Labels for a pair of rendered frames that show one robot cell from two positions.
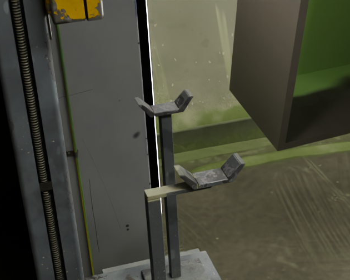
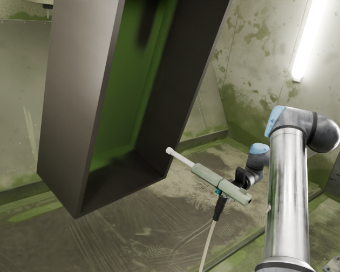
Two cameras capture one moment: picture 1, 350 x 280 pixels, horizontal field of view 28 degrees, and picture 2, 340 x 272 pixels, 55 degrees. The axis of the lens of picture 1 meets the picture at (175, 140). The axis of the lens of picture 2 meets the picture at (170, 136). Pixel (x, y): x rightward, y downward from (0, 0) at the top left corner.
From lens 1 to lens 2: 0.69 m
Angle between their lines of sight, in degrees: 28
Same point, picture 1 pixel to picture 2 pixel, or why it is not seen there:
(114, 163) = not seen: outside the picture
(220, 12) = (26, 110)
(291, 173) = not seen: hidden behind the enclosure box
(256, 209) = (57, 245)
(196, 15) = (9, 113)
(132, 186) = not seen: outside the picture
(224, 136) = (31, 191)
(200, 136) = (14, 194)
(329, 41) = (102, 136)
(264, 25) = (63, 135)
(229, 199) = (36, 239)
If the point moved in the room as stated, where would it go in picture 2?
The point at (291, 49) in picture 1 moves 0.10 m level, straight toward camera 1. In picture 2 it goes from (86, 156) to (87, 169)
